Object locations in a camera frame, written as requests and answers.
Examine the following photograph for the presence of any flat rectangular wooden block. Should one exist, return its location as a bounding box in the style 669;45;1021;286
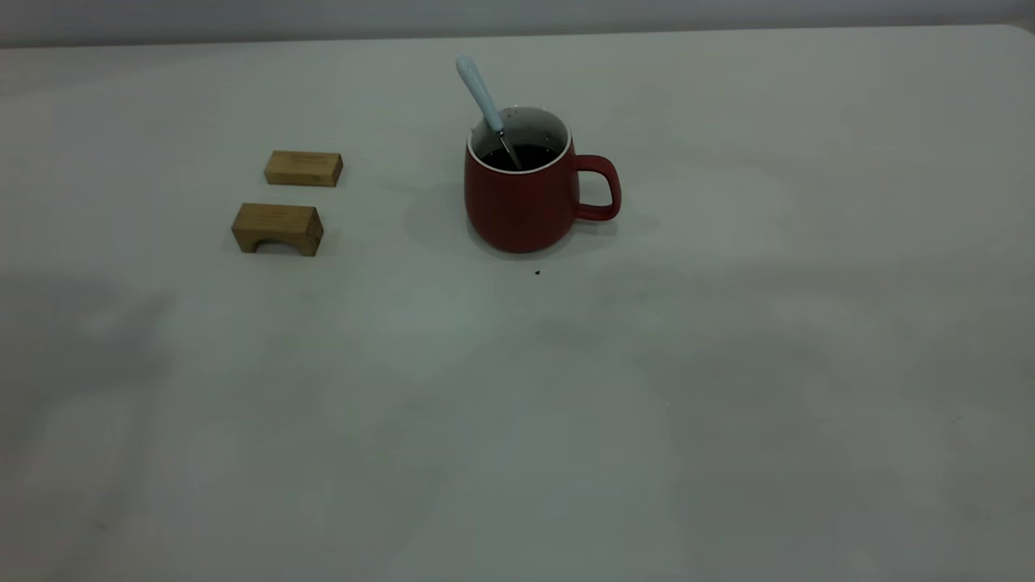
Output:
264;150;344;188

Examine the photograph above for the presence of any dark coffee liquid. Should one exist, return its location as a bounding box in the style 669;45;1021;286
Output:
481;144;560;172

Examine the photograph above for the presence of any arched wooden block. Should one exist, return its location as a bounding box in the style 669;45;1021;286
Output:
231;202;324;257

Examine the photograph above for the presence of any red mug with white inside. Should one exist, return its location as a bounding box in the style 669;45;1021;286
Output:
463;105;622;254

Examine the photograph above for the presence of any spoon with pale blue handle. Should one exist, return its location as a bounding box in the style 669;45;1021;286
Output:
455;55;524;172

